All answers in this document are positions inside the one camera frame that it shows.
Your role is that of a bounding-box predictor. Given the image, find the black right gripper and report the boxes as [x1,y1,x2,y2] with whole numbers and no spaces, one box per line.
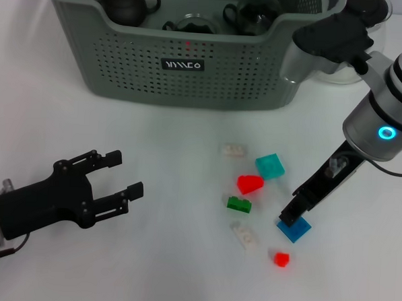
[278,137,369,232]

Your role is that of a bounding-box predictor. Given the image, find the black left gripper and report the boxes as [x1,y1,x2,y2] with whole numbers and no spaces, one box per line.
[0,143,147,248]

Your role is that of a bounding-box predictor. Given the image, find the blue square plate brick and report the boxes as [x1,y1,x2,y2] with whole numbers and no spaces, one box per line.
[276,214,313,244]

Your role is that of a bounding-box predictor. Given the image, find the small orange-red notched brick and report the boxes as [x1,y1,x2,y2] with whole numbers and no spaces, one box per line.
[273,250,291,269]

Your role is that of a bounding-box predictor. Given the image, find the white plate brick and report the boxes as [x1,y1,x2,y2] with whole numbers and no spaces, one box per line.
[228,221,261,252]

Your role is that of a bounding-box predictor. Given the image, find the green two-stud brick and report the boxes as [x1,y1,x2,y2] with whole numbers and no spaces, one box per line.
[226,196,253,215]

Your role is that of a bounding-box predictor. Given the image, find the glass teacup black base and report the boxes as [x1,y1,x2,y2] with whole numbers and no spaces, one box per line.
[222,0,284,38]
[162,11,218,34]

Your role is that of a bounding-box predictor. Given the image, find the grey perforated storage bin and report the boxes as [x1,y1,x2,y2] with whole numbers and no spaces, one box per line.
[33,0,347,117]

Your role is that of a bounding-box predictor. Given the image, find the teal square plate brick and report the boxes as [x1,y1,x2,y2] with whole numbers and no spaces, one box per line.
[254,152,286,181]

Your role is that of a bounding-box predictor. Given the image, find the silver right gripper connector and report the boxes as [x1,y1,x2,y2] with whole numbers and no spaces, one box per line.
[326,155,350,180]

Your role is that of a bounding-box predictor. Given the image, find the large orange-red sloped brick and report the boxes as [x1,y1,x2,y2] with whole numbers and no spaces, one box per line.
[236,174,265,197]

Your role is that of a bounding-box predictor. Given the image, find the white two-stud brick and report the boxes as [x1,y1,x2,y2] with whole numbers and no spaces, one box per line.
[220,143,248,160]

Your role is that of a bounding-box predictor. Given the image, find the dark brown clay teapot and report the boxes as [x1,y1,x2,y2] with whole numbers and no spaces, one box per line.
[98,0,162,28]

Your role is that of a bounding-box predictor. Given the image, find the glass carafe black lid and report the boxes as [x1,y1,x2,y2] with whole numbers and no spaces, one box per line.
[312,0,395,88]

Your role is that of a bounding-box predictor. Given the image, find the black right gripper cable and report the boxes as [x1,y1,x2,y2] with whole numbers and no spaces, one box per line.
[368,159,402,178]

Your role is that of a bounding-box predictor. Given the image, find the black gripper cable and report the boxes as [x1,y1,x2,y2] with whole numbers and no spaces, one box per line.
[0,230,32,263]
[368,159,402,178]

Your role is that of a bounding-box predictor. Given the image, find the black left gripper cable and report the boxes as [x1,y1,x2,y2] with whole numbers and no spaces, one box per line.
[0,230,32,263]

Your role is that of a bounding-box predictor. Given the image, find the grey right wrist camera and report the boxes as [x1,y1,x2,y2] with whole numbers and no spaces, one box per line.
[279,9,396,90]

